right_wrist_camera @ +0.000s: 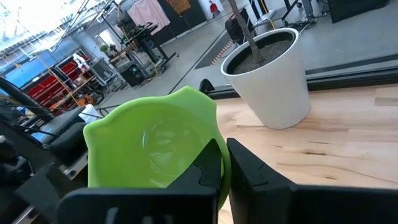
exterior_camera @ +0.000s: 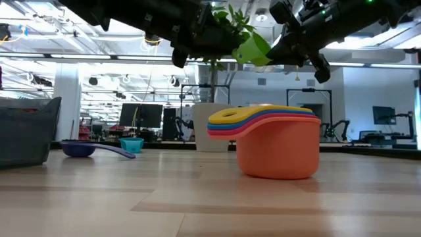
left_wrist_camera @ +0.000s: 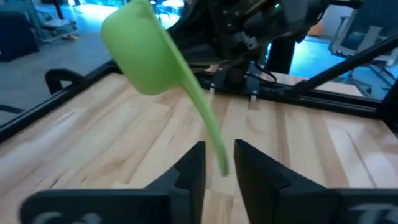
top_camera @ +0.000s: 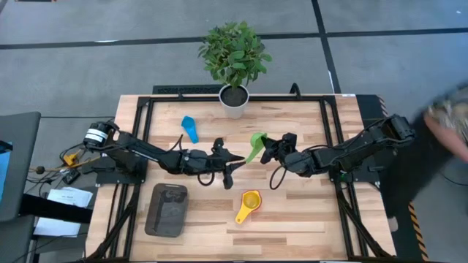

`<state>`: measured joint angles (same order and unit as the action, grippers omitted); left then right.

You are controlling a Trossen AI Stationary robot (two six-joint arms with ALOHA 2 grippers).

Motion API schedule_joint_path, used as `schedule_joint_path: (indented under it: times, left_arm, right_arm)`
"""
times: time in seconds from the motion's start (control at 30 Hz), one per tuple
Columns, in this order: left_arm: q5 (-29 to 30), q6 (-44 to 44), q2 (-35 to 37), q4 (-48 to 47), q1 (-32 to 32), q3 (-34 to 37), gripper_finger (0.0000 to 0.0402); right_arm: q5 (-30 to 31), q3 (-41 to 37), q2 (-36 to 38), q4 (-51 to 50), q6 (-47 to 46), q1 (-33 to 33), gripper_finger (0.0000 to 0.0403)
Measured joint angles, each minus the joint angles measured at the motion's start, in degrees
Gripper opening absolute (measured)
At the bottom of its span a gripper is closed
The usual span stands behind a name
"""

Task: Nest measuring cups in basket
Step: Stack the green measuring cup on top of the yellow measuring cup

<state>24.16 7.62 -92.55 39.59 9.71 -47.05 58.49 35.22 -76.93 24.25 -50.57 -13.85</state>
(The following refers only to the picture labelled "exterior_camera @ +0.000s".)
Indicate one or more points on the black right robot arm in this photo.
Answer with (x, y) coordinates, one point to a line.
(361, 19)

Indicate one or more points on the narrow black monitor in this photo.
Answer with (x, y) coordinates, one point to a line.
(170, 123)

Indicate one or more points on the black aluminium table frame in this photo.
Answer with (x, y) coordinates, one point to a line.
(158, 145)

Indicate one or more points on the small teal measuring cup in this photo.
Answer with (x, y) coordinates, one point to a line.
(131, 145)

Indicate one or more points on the large black monitor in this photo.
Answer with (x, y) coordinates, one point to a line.
(141, 115)

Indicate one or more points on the lime green measuring cup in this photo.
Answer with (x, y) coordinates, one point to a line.
(251, 51)

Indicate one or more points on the blue measuring cup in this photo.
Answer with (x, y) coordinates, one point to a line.
(217, 126)

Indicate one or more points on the black background robot arm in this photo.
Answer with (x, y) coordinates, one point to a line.
(184, 125)
(338, 125)

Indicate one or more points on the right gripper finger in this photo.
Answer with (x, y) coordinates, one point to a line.
(287, 52)

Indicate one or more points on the small dark monitor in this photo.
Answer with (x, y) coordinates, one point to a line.
(384, 115)

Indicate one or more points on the green leafy plant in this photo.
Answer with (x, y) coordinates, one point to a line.
(213, 85)

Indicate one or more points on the yellow measuring cup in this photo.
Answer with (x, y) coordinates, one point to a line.
(237, 113)

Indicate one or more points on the black metal rig frame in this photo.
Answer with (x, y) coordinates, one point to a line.
(309, 89)

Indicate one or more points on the black ceiling device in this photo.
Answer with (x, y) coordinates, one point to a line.
(153, 41)

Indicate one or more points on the dark purple measuring cup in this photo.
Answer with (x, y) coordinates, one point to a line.
(79, 150)

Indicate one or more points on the large orange measuring cup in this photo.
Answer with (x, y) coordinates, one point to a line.
(279, 148)

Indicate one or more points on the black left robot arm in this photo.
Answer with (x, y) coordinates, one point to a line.
(131, 13)

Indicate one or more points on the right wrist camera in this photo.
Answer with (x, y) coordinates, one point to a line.
(283, 11)

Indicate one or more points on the pink measuring cup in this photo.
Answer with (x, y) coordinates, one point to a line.
(217, 132)

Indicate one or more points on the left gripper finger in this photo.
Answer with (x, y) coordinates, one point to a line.
(227, 42)

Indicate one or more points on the grey plastic basket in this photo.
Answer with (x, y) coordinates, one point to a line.
(26, 135)

